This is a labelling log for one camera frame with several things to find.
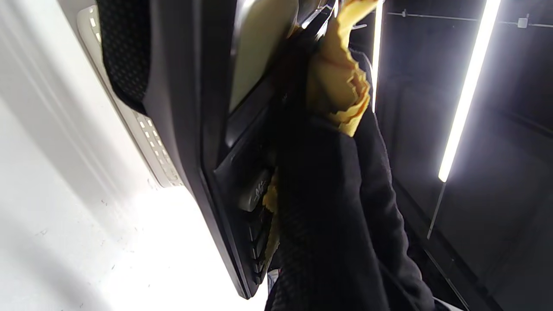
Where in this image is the person's right hand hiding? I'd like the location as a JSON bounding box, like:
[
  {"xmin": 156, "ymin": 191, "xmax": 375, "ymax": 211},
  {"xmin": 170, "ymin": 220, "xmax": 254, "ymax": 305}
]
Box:
[{"xmin": 264, "ymin": 35, "xmax": 435, "ymax": 311}]

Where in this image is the person's left hand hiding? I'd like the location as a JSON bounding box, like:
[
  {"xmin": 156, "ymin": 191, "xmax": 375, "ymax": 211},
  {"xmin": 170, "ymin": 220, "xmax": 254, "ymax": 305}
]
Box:
[{"xmin": 96, "ymin": 0, "xmax": 152, "ymax": 115}]

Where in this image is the black calculator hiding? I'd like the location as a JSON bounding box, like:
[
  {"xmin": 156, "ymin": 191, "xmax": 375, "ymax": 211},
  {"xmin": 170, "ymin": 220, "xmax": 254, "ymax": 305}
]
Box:
[{"xmin": 143, "ymin": 0, "xmax": 336, "ymax": 300}]

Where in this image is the yellow cleaning cloth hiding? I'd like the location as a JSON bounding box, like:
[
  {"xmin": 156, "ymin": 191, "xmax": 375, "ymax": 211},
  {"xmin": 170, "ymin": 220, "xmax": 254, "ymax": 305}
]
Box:
[{"xmin": 261, "ymin": 0, "xmax": 381, "ymax": 269}]

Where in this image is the white plastic organizer basket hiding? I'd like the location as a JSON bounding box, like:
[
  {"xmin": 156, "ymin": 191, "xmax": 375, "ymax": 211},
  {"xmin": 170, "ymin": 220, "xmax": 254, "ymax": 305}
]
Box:
[{"xmin": 77, "ymin": 5, "xmax": 184, "ymax": 187}]

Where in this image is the bright white light strip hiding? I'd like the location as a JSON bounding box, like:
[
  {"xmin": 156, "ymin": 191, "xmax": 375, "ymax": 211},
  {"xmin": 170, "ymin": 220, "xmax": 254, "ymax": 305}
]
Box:
[
  {"xmin": 438, "ymin": 0, "xmax": 502, "ymax": 183},
  {"xmin": 371, "ymin": 0, "xmax": 385, "ymax": 114}
]

